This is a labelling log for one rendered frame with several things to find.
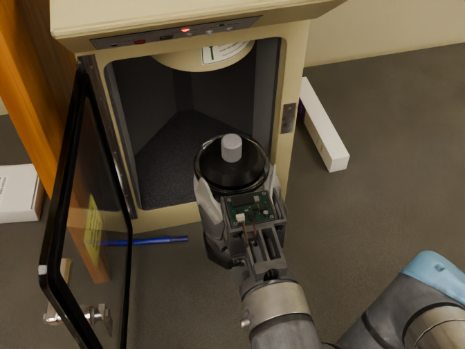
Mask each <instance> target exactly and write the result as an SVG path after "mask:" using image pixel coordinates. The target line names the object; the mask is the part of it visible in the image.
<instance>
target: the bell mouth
mask: <svg viewBox="0 0 465 349"><path fill-rule="evenodd" d="M254 43H255V40H250V41H245V42H235V43H231V44H222V45H216V46H208V47H203V48H194V49H189V50H184V51H175V52H169V53H161V54H155V55H151V56H152V57H153V58H154V59H155V60H156V61H158V62H160V63H161V64H164V65H165V66H168V67H170V68H173V69H178V70H181V71H191V72H202V71H214V70H217V69H222V68H224V67H227V66H230V65H231V64H234V63H236V62H238V61H239V60H240V59H242V58H243V57H245V56H246V55H247V54H248V53H249V51H250V50H251V49H252V47H253V45H254Z"/></svg>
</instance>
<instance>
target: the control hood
mask: <svg viewBox="0 0 465 349"><path fill-rule="evenodd" d="M346 1H348V0H50V23H51V35H52V37H53V38H55V39H56V40H57V41H58V42H59V43H60V44H62V45H63V46H64V47H66V48H67V49H68V50H69V51H70V52H72V53H82V52H87V51H96V50H97V49H96V48H95V46H94V45H93V44H92V43H91V42H90V39H97V38H102V37H112V36H117V35H126V34H132V33H141V32H146V31H151V30H160V29H166V28H176V27H181V26H190V25H195V24H204V23H210V22H216V21H225V20H230V19H239V18H244V17H254V16H259V15H263V16H262V17H261V18H260V19H258V20H257V21H256V22H255V23H254V24H253V25H252V26H251V27H250V28H255V27H260V26H270V25H274V24H283V23H289V22H294V21H303V20H308V19H317V18H319V17H320V16H322V15H324V14H325V13H327V12H329V11H330V10H333V9H334V8H336V7H338V6H339V5H341V4H343V3H344V2H346Z"/></svg>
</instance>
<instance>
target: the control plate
mask: <svg viewBox="0 0 465 349"><path fill-rule="evenodd" d="M262 16H263V15H259V16H254V17H244V18H239V19H230V20H225V21H216V22H210V23H204V24H195V25H190V26H181V27H176V28H166V29H160V30H151V31H146V32H141V33H132V34H126V35H117V36H112V37H102V38H97V39H90V42H91V43H92V44H93V45H94V46H95V48H96V49H97V50H102V49H106V48H115V47H121V46H130V45H135V44H134V42H135V41H138V40H145V41H146V43H150V42H159V41H162V40H160V37H163V36H168V35H174V36H173V38H172V39H178V38H184V37H188V35H186V34H188V33H193V35H192V36H197V35H207V34H208V33H206V31H208V30H213V31H212V32H211V34H212V33H221V32H226V31H227V30H225V28H232V29H230V31H232V30H241V29H246V28H250V27H251V26H252V25H253V24H254V23H255V22H256V21H257V20H258V19H260V18H261V17H262ZM218 24H226V25H224V26H218ZM186 28H189V30H188V31H181V30H183V29H186ZM112 44H119V45H117V46H110V45H112Z"/></svg>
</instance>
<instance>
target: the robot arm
mask: <svg viewBox="0 0 465 349"><path fill-rule="evenodd" d="M281 192H282V190H281V186H280V183H279V180H278V177H277V174H276V165H275V164H274V166H272V165H271V163H270V171H269V174H268V178H267V180H266V181H265V183H264V184H263V188H262V190H260V191H255V192H251V193H244V194H240V195H233V196H229V197H224V199H223V197H220V200H221V203H219V202H217V201H216V200H215V199H214V197H213V196H212V193H211V191H210V188H209V186H208V184H207V183H206V181H205V180H204V178H202V177H201V178H200V180H199V182H198V181H197V178H196V177H195V174H194V193H195V197H196V200H197V205H198V208H199V214H200V217H201V222H202V225H203V230H204V231H205V233H206V235H207V236H208V238H209V239H210V240H211V241H212V242H213V243H214V244H216V245H217V246H218V247H219V250H220V252H223V251H225V250H226V251H225V255H226V257H227V258H230V259H232V260H233V262H234V264H236V263H240V262H241V264H240V265H239V266H237V267H233V268H232V277H233V281H234V284H236V285H238V286H239V295H240V298H241V308H242V311H243V314H244V319H242V320H241V321H240V326H241V328H248V335H249V339H250V344H251V348H252V349H465V274H464V273H463V272H462V271H461V270H460V269H459V268H457V267H456V266H455V265H454V264H453V263H451V262H450V261H449V260H447V259H445V257H443V256H441V255H439V254H438V253H435V252H434V251H422V252H421V253H419V254H418V255H417V256H416V257H415V258H414V259H413V260H412V261H411V262H410V263H409V264H408V265H407V266H406V267H405V268H404V269H401V270H400V271H399V275H398V276H397V277H396V278H395V279H394V280H393V281H392V282H391V283H390V284H389V285H388V286H387V287H386V288H385V290H384V291H383V292H382V293H381V294H380V295H379V297H378V298H377V299H376V300H375V301H374V302H373V303H372V304H371V305H370V306H369V307H368V308H367V309H366V310H365V311H364V312H363V313H362V314H361V316H360V317H359V318H358V319H357V320H356V321H355V322H354V324H353V325H352V326H351V327H350V328H349V329H348V330H347V331H346V333H344V335H343V336H342V337H341V338H340V339H339V340H338V341H337V342H336V343H325V342H320V339H319V336H318V333H317V330H316V327H315V324H314V322H313V317H312V315H311V311H310V309H309V305H308V302H307V299H306V296H305V294H304V291H303V288H302V286H300V285H299V282H298V279H297V277H296V274H295V272H293V271H291V270H290V269H288V267H287V265H286V260H285V258H284V254H283V252H282V248H284V238H285V233H286V224H287V218H288V210H287V207H286V205H285V203H284V201H283V198H282V195H281Z"/></svg>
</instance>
